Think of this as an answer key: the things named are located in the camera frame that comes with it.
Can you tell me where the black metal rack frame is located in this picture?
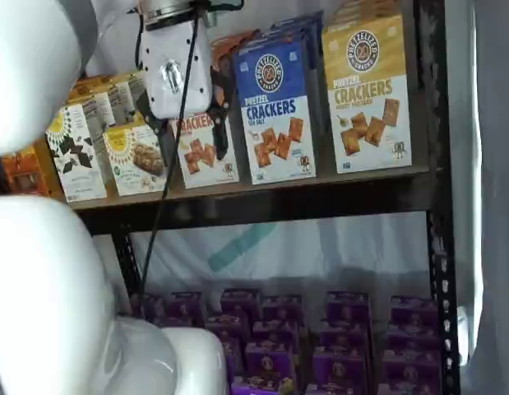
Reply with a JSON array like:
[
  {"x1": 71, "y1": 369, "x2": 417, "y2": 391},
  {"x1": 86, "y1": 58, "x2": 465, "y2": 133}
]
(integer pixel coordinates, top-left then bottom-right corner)
[{"x1": 67, "y1": 0, "x2": 463, "y2": 395}]

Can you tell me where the orange white pretzel crackers box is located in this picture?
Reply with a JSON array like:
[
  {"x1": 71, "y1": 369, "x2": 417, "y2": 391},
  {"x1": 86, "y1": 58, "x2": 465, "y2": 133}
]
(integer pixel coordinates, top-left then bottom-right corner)
[
  {"x1": 171, "y1": 113, "x2": 241, "y2": 190},
  {"x1": 211, "y1": 35, "x2": 241, "y2": 69}
]

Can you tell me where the purple Annie's box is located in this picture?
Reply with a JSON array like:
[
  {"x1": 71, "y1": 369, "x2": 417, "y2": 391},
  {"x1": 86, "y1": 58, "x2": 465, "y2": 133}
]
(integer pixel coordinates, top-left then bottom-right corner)
[
  {"x1": 377, "y1": 382, "x2": 443, "y2": 395},
  {"x1": 252, "y1": 320, "x2": 301, "y2": 345},
  {"x1": 230, "y1": 378, "x2": 298, "y2": 395},
  {"x1": 243, "y1": 341, "x2": 297, "y2": 382},
  {"x1": 390, "y1": 295, "x2": 439, "y2": 326},
  {"x1": 319, "y1": 318, "x2": 371, "y2": 351},
  {"x1": 260, "y1": 294, "x2": 304, "y2": 324},
  {"x1": 381, "y1": 349, "x2": 443, "y2": 386},
  {"x1": 385, "y1": 323, "x2": 441, "y2": 353},
  {"x1": 220, "y1": 287, "x2": 261, "y2": 318},
  {"x1": 326, "y1": 290, "x2": 371, "y2": 322},
  {"x1": 312, "y1": 346, "x2": 368, "y2": 386},
  {"x1": 167, "y1": 291, "x2": 206, "y2": 327},
  {"x1": 132, "y1": 292, "x2": 169, "y2": 326},
  {"x1": 220, "y1": 339, "x2": 246, "y2": 378},
  {"x1": 204, "y1": 314, "x2": 249, "y2": 342},
  {"x1": 305, "y1": 382, "x2": 364, "y2": 395}
]

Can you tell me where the Simple Mills almond bars box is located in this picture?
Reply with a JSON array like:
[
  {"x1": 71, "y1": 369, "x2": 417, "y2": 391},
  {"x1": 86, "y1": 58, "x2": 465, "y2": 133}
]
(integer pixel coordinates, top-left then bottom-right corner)
[{"x1": 102, "y1": 123, "x2": 169, "y2": 197}]

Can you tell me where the Simple Mills sweet thins box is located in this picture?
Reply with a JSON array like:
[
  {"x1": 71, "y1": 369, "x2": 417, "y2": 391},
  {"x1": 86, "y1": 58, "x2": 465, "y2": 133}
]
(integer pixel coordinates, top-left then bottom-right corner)
[
  {"x1": 64, "y1": 81, "x2": 132, "y2": 124},
  {"x1": 75, "y1": 72, "x2": 147, "y2": 104},
  {"x1": 45, "y1": 94, "x2": 117, "y2": 202}
]

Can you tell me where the white fabric curtain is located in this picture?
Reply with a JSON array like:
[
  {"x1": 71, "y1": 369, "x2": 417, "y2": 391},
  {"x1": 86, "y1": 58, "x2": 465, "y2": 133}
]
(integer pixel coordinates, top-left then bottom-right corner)
[{"x1": 445, "y1": 0, "x2": 509, "y2": 395}]

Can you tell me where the yellow white pretzel crackers box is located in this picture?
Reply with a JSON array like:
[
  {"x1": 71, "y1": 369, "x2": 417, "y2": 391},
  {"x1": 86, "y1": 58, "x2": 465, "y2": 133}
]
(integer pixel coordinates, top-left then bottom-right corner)
[
  {"x1": 322, "y1": 15, "x2": 414, "y2": 174},
  {"x1": 331, "y1": 0, "x2": 405, "y2": 26}
]

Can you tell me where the wooden shelf board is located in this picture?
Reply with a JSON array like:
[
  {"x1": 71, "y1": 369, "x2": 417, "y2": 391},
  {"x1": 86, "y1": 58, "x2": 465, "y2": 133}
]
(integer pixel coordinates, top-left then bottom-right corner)
[{"x1": 67, "y1": 163, "x2": 431, "y2": 210}]

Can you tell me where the dark metal wooden shelf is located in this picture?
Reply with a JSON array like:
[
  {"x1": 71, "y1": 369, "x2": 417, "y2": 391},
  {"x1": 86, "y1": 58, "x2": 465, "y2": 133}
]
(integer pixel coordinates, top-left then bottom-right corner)
[{"x1": 87, "y1": 0, "x2": 436, "y2": 318}]

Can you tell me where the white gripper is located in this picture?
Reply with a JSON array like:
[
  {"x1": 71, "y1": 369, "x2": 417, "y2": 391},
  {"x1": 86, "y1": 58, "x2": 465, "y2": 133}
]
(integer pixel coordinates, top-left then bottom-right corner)
[{"x1": 134, "y1": 19, "x2": 233, "y2": 168}]

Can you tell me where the brown orange snack box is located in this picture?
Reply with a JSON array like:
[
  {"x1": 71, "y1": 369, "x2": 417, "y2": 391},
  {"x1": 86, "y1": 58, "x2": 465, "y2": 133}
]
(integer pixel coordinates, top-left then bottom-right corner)
[{"x1": 0, "y1": 138, "x2": 67, "y2": 199}]

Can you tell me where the blue white pretzel crackers box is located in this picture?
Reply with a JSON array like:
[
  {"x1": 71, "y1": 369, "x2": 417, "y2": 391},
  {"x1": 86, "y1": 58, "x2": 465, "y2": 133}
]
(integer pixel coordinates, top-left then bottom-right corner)
[
  {"x1": 270, "y1": 10, "x2": 325, "y2": 34},
  {"x1": 232, "y1": 39, "x2": 317, "y2": 186},
  {"x1": 241, "y1": 27, "x2": 321, "y2": 124}
]

